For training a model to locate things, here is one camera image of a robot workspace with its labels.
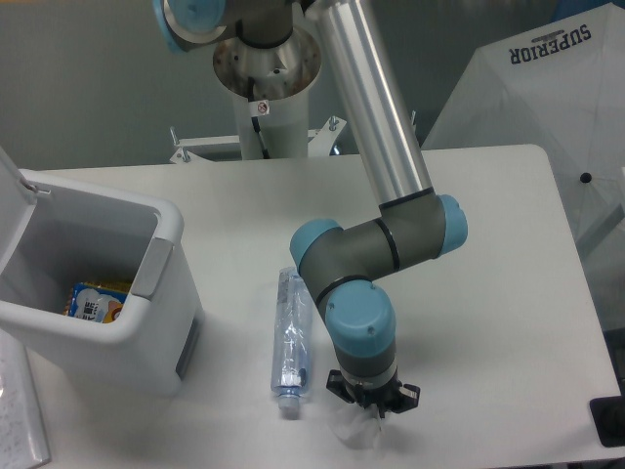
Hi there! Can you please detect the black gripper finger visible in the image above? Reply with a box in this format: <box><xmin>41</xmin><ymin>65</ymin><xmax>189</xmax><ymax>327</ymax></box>
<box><xmin>326</xmin><ymin>369</ymin><xmax>356</xmax><ymax>404</ymax></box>
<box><xmin>374</xmin><ymin>383</ymin><xmax>421</xmax><ymax>419</ymax></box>

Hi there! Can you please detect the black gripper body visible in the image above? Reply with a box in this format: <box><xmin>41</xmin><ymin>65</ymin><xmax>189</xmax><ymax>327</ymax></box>
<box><xmin>349</xmin><ymin>376</ymin><xmax>398</xmax><ymax>408</ymax></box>

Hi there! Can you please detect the white tissue wrapper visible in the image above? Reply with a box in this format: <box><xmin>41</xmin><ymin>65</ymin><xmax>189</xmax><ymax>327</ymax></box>
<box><xmin>329</xmin><ymin>405</ymin><xmax>383</xmax><ymax>449</ymax></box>

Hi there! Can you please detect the clear plastic bottle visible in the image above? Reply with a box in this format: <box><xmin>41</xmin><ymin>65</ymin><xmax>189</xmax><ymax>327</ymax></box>
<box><xmin>271</xmin><ymin>267</ymin><xmax>315</xmax><ymax>420</ymax></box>

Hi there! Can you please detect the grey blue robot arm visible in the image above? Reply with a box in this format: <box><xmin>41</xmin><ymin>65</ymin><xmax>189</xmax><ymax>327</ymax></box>
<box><xmin>152</xmin><ymin>1</ymin><xmax>468</xmax><ymax>415</ymax></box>

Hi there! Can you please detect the white plastic trash can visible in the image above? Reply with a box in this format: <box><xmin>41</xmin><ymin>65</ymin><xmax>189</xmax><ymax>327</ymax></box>
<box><xmin>1</xmin><ymin>156</ymin><xmax>203</xmax><ymax>396</ymax></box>

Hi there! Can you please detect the black device at edge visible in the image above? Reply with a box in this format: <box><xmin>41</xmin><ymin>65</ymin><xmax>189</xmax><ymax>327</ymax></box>
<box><xmin>589</xmin><ymin>396</ymin><xmax>624</xmax><ymax>448</ymax></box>

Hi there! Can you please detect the blue yellow snack packet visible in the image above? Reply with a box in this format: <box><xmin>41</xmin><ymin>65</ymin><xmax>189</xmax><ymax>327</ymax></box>
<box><xmin>62</xmin><ymin>281</ymin><xmax>131</xmax><ymax>323</ymax></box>

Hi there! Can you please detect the white umbrella with lettering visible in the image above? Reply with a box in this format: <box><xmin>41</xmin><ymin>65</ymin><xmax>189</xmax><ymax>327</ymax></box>
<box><xmin>425</xmin><ymin>3</ymin><xmax>624</xmax><ymax>240</ymax></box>

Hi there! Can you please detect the white metal mounting bracket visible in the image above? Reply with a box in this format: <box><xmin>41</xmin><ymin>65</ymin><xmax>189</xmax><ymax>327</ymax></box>
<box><xmin>169</xmin><ymin>115</ymin><xmax>348</xmax><ymax>164</ymax></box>

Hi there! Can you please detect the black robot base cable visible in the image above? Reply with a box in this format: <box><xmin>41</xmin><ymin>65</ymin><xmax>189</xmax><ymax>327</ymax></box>
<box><xmin>246</xmin><ymin>75</ymin><xmax>271</xmax><ymax>160</ymax></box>

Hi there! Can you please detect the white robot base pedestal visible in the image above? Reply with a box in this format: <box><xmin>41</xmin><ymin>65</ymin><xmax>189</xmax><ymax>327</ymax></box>
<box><xmin>213</xmin><ymin>26</ymin><xmax>321</xmax><ymax>145</ymax></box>

